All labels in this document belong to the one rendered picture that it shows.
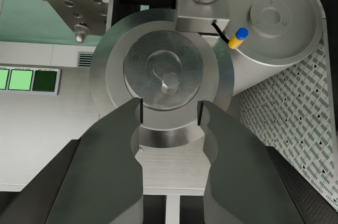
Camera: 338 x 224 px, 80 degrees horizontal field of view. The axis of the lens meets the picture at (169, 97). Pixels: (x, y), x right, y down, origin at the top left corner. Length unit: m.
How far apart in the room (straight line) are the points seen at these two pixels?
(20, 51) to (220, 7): 3.54
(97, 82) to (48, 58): 3.24
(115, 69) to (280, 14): 0.19
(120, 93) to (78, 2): 0.36
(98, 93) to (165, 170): 0.36
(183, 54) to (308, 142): 0.18
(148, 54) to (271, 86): 0.23
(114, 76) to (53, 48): 3.27
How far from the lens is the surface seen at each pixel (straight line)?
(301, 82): 0.31
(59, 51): 3.42
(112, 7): 0.25
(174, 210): 0.57
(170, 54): 0.20
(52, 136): 0.59
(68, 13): 0.59
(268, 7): 0.28
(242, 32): 0.17
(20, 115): 0.63
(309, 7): 0.31
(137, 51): 0.19
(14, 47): 3.74
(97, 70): 0.22
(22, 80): 0.64
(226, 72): 0.22
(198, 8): 0.21
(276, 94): 0.35
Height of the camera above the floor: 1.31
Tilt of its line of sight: 11 degrees down
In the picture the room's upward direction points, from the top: 178 degrees counter-clockwise
